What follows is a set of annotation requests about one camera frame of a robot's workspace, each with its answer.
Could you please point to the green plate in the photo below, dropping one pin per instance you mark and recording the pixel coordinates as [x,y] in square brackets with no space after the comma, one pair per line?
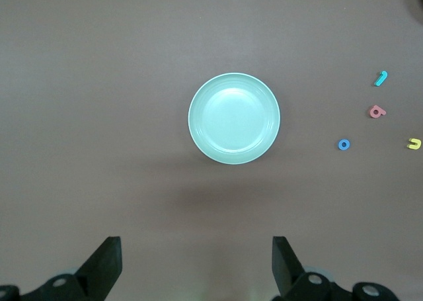
[234,119]

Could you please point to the pink red letter b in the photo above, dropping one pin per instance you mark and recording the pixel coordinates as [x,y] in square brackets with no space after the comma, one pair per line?
[382,112]

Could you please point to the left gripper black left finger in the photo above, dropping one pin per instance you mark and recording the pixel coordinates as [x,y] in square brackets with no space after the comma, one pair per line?
[99,274]

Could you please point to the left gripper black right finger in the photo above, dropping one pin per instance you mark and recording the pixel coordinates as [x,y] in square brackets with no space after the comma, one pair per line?
[291,278]

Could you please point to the blue letter o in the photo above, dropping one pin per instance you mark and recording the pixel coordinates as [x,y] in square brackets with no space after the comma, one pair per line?
[339,145]

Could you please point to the teal letter l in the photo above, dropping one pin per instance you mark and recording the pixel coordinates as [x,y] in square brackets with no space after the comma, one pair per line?
[380,78]

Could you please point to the brown table cover sheet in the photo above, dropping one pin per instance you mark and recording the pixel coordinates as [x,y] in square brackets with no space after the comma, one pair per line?
[99,115]

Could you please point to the yellow letter u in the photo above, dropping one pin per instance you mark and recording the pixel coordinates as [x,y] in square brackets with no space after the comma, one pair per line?
[419,144]

